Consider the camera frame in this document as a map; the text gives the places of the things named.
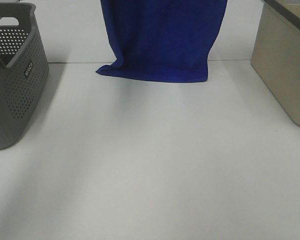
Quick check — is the blue towel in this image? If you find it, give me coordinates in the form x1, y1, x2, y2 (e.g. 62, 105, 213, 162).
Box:
97, 0, 227, 83

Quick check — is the grey perforated laundry basket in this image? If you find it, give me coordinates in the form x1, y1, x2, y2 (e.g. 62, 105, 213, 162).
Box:
0, 2, 49, 150

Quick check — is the beige plastic bin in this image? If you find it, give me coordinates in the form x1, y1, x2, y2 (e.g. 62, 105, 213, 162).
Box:
251, 0, 300, 126

